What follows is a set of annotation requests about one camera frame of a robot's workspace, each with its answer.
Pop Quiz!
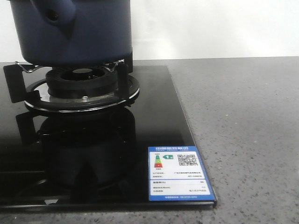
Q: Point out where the dark blue cooking pot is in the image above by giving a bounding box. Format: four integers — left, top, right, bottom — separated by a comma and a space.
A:
10, 0, 132, 67

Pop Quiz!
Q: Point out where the black metal pot support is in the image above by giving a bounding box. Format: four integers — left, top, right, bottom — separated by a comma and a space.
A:
3, 54, 140, 114

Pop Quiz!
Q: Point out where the blue energy efficiency label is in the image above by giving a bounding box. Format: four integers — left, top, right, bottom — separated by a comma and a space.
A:
148, 146, 216, 203

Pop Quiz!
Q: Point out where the black glass gas stove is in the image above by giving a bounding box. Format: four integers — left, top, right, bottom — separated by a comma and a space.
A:
0, 66, 217, 213

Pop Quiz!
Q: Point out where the black gas burner head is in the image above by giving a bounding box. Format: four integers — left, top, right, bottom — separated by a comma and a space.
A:
46, 66, 118, 98

